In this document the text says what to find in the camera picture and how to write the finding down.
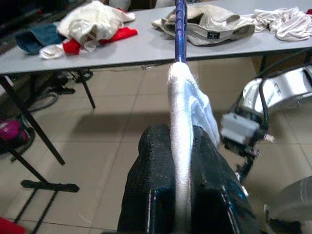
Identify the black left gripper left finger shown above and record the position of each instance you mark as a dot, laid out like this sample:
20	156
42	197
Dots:
151	190

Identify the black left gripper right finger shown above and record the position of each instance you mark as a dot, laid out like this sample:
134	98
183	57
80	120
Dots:
214	195

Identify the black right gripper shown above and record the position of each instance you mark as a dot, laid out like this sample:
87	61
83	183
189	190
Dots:
246	150

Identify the white sports shirt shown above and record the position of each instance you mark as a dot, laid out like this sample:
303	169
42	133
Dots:
180	109

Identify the beige stitched jacket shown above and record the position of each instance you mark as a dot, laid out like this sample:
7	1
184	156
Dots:
219	24

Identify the blue plastic hanger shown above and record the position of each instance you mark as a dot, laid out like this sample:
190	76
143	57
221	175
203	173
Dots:
181	31

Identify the grey table with black legs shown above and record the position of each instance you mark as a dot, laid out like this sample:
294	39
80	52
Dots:
146	52

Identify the red polo shirt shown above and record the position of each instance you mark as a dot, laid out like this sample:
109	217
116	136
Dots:
9	226

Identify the white wrinkled shirt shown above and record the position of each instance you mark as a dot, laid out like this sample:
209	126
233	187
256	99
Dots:
287	24

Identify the magenta vacuum cleaner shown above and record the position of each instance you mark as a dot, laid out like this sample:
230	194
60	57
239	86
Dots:
11	131

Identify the red cloth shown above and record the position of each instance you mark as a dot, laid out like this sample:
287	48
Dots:
124	34

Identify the white satin cloth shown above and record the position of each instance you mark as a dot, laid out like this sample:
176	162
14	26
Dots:
51	51

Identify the cream cloth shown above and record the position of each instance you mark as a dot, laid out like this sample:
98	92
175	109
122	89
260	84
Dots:
90	22

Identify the teal cloth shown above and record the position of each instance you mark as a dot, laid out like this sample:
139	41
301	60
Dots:
36	39

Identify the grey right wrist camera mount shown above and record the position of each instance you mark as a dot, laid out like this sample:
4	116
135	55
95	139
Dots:
239	126

